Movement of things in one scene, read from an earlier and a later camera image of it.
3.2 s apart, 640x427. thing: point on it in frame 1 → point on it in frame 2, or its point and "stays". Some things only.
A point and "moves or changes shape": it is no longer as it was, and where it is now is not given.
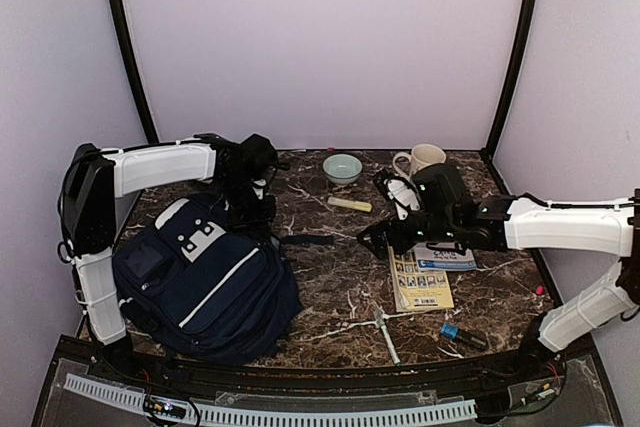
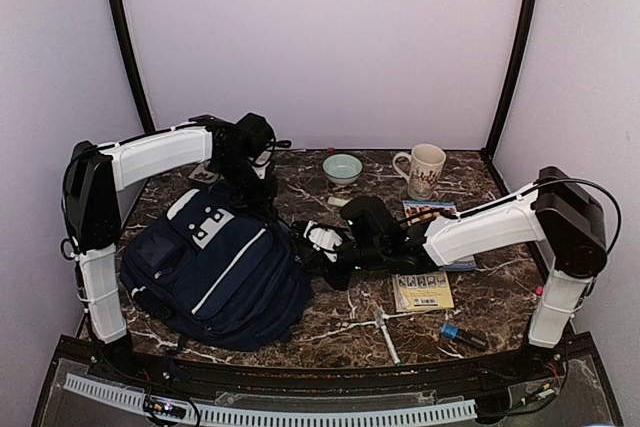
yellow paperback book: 418,290 stays
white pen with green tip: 380,321 stays
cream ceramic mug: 422,155 stays
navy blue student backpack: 205,288 moves or changes shape
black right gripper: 377,230 → 318,262
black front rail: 92,356 stays
